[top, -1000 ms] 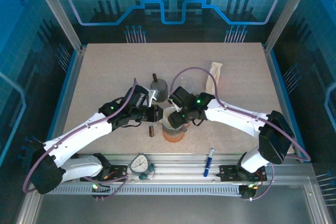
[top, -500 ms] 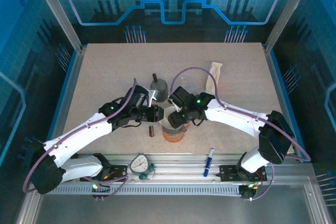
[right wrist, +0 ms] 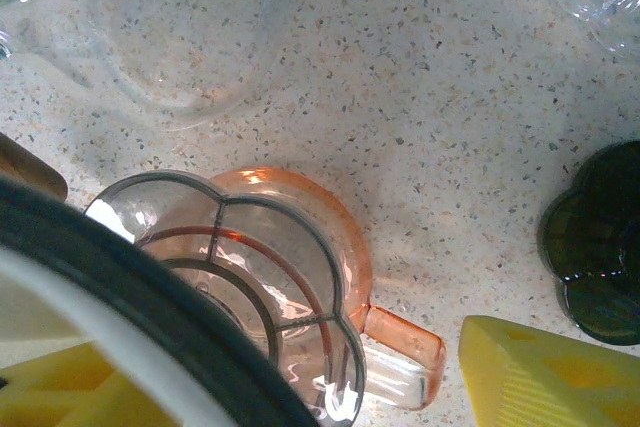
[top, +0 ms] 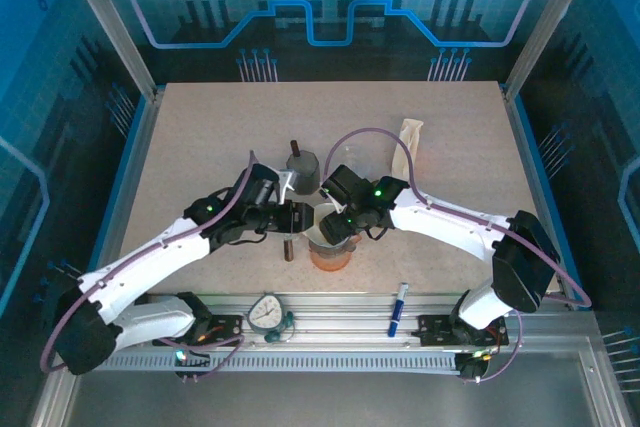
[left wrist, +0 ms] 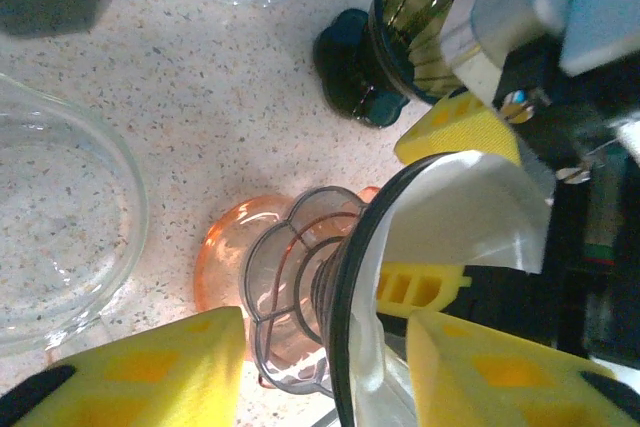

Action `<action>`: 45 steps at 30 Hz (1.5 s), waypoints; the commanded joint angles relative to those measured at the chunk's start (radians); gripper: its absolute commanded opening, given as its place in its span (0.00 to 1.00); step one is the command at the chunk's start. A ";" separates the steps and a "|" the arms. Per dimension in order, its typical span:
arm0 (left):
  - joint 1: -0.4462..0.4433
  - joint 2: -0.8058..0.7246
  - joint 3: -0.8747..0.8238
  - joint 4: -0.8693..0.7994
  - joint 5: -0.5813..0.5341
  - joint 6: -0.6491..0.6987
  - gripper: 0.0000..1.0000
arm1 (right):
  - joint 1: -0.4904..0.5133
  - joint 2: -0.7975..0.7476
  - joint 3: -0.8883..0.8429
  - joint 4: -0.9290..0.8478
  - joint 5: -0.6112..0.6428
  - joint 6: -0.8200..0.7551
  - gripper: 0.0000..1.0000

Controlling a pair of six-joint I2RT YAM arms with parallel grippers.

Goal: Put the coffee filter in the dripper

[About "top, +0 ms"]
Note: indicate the white paper coffee filter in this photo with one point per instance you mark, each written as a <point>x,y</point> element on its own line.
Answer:
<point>315,232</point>

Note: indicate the orange glass coffee server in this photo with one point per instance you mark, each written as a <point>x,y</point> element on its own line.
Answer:
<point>330,262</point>

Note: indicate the grey octagonal coffee server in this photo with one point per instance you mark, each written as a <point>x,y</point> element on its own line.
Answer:
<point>305,172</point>

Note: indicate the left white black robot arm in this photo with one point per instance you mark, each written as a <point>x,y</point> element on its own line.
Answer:
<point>140,272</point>

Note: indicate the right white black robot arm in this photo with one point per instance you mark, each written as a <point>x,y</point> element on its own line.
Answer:
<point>450,227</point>

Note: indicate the coffee filter paper pack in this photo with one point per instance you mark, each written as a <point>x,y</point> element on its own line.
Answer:
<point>407,147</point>

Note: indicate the white triangular analog clock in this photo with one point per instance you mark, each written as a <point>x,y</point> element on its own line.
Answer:
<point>265,316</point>

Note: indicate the blue white marker pen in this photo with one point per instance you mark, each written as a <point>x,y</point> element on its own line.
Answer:
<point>397,317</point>

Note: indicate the black controller box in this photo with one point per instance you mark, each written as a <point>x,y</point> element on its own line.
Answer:
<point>192,363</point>
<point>470,369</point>

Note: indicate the steel front plate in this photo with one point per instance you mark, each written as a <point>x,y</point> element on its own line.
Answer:
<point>325,402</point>

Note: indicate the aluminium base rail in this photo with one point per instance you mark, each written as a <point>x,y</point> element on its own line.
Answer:
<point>340,317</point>

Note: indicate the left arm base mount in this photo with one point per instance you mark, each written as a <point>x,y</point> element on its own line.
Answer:
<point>225,328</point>

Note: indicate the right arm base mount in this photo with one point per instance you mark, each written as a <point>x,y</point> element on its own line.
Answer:
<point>435,329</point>

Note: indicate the blue-edged aluminium side rail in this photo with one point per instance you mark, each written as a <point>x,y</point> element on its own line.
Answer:
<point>525,147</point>
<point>142,147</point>

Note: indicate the aluminium frame post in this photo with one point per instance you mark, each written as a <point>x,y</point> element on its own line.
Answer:
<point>550,22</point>
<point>107,22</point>

